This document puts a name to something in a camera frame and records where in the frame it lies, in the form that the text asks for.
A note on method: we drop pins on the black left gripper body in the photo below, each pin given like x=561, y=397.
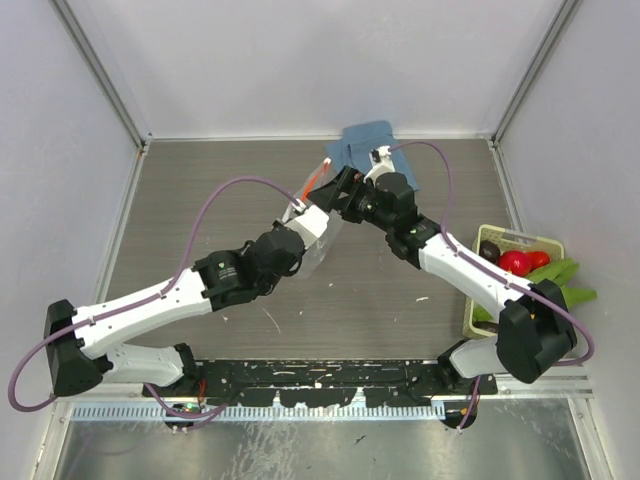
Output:
x=289, y=271

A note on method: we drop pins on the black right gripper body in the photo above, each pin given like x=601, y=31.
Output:
x=361, y=204

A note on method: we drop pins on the clear zip bag orange zipper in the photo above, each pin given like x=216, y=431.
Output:
x=315, y=255

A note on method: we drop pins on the green leafy vegetable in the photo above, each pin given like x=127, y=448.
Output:
x=560, y=272

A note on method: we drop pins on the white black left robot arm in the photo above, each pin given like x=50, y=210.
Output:
x=88, y=345

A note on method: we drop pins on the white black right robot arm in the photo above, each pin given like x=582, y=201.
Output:
x=533, y=332

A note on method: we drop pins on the dark brown food item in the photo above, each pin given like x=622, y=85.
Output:
x=486, y=326

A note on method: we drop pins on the dark purple fruit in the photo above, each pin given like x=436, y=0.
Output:
x=489, y=251

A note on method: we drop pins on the pale green plastic basket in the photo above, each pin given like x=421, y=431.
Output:
x=506, y=240

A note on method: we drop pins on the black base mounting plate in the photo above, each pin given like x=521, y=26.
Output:
x=317, y=384

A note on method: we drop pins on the red apple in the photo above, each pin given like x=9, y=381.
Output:
x=515, y=262

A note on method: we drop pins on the red tomato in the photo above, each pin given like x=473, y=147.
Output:
x=538, y=259

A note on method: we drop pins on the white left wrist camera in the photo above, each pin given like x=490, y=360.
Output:
x=308, y=221

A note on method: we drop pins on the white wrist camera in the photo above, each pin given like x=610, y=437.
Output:
x=382, y=163
x=308, y=221

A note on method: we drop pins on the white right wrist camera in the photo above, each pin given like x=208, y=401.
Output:
x=382, y=163

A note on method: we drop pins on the grey slotted cable duct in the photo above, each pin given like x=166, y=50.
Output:
x=146, y=411

